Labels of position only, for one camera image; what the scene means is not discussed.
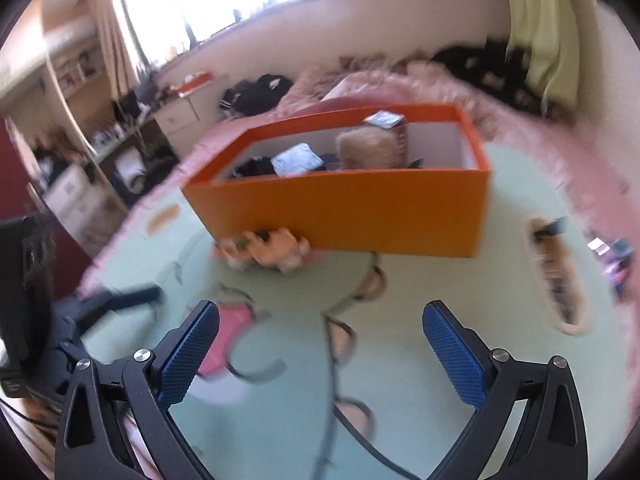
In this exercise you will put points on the green cartoon desktop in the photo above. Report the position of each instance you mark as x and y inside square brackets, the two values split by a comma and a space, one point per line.
[425, 280]

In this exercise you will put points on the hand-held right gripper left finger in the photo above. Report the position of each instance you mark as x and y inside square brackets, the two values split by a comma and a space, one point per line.
[192, 355]

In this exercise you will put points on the black clothes pile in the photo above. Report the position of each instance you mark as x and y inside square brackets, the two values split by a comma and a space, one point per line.
[480, 65]

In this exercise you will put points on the cluttered white desk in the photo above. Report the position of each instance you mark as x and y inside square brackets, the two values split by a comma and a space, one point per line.
[75, 195]

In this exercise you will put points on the orange cardboard box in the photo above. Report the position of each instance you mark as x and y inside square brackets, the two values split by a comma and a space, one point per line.
[350, 210]

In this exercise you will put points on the brown carton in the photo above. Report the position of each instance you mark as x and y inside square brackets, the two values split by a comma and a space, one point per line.
[395, 135]

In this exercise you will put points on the black white-striped clothes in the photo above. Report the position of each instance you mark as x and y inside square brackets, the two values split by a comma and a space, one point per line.
[260, 91]

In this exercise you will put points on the beige curtain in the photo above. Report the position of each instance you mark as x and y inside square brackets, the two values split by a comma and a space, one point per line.
[115, 45]

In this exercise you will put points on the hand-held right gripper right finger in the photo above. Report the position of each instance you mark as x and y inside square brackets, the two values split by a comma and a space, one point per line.
[452, 355]

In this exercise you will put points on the blue tin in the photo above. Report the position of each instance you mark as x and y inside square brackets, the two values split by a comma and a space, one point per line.
[297, 159]

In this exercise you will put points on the pink printed quilt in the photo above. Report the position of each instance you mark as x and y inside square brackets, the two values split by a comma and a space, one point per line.
[400, 75]

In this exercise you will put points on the white nightstand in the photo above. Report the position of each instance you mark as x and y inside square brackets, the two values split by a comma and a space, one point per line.
[180, 115]

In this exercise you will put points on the white fluffy scrunchie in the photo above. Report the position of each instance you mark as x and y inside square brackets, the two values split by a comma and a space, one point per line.
[365, 152]

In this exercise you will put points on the black lace doll dress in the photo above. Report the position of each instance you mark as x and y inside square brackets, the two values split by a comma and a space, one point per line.
[255, 166]

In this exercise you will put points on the small orange box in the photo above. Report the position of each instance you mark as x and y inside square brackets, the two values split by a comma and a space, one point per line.
[192, 85]

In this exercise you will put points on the green curtain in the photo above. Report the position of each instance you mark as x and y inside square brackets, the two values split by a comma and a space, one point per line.
[545, 35]

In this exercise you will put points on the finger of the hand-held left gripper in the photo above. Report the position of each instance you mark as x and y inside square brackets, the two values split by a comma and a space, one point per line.
[125, 300]

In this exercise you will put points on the peach toy figure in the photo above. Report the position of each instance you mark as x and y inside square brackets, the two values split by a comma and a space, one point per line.
[272, 252]

